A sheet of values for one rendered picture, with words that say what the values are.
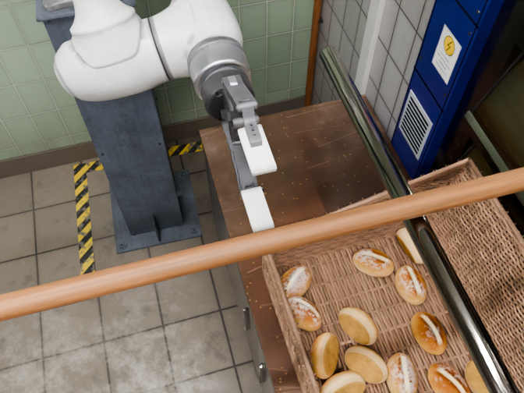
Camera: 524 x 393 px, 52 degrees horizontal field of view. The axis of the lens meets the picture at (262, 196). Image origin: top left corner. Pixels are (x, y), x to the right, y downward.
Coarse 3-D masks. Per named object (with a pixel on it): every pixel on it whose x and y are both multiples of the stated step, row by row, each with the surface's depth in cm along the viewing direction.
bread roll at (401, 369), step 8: (400, 352) 116; (392, 360) 114; (400, 360) 113; (408, 360) 113; (392, 368) 113; (400, 368) 111; (408, 368) 111; (392, 376) 112; (400, 376) 111; (408, 376) 110; (416, 376) 112; (392, 384) 111; (400, 384) 110; (408, 384) 110; (416, 384) 112; (392, 392) 112; (400, 392) 110; (408, 392) 110
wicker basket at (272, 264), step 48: (384, 192) 116; (336, 240) 128; (480, 240) 115; (336, 288) 127; (384, 288) 127; (432, 288) 127; (480, 288) 116; (288, 336) 117; (336, 336) 121; (384, 336) 121; (384, 384) 115
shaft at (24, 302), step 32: (448, 192) 68; (480, 192) 68; (512, 192) 70; (320, 224) 65; (352, 224) 66; (384, 224) 67; (160, 256) 64; (192, 256) 63; (224, 256) 64; (256, 256) 65; (32, 288) 61; (64, 288) 61; (96, 288) 61; (128, 288) 62; (0, 320) 61
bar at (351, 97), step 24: (336, 72) 85; (360, 96) 82; (360, 120) 79; (384, 144) 76; (384, 168) 74; (408, 192) 72; (432, 240) 68; (432, 264) 66; (456, 288) 64; (456, 312) 63; (480, 336) 61; (480, 360) 60; (504, 384) 58
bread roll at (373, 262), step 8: (368, 248) 128; (360, 256) 127; (368, 256) 126; (376, 256) 126; (384, 256) 126; (360, 264) 127; (368, 264) 126; (376, 264) 125; (384, 264) 125; (392, 264) 127; (368, 272) 127; (376, 272) 126; (384, 272) 126
